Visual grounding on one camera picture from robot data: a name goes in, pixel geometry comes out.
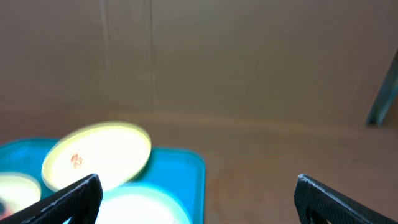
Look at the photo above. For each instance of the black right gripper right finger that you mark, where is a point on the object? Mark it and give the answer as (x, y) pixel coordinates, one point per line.
(318, 203)

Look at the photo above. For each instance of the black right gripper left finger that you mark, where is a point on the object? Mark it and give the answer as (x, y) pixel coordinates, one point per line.
(78, 203)

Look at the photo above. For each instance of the yellow-green plate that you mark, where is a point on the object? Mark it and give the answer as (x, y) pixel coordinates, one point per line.
(115, 151)
(18, 191)

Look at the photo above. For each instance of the teal plastic serving tray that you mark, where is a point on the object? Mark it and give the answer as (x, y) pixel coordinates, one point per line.
(179, 172)

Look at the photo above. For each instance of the light blue plate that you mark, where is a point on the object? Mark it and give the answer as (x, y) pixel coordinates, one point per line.
(141, 204)

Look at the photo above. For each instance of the grey metal leg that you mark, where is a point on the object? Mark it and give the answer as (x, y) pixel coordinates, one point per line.
(385, 96)

